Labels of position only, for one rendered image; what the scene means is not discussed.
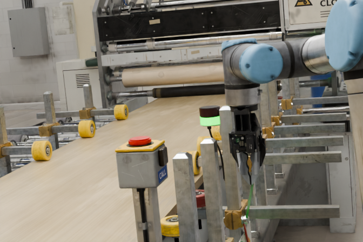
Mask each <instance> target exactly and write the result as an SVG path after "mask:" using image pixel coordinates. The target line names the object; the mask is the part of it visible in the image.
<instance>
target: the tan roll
mask: <svg viewBox="0 0 363 242"><path fill-rule="evenodd" d="M121 81H122V82H123V85H124V87H125V88H132V87H141V86H158V85H175V84H192V83H209V82H224V70H223V63H222V62H217V63H203V64H188V65H173V66H158V67H149V68H134V69H124V70H123V72H122V76H114V77H110V82H121Z"/></svg>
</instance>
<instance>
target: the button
mask: <svg viewBox="0 0 363 242"><path fill-rule="evenodd" d="M128 141H129V144H130V145H132V146H140V145H146V144H149V143H150V142H151V138H150V137H149V136H138V137H132V138H130V139H129V140H128Z"/></svg>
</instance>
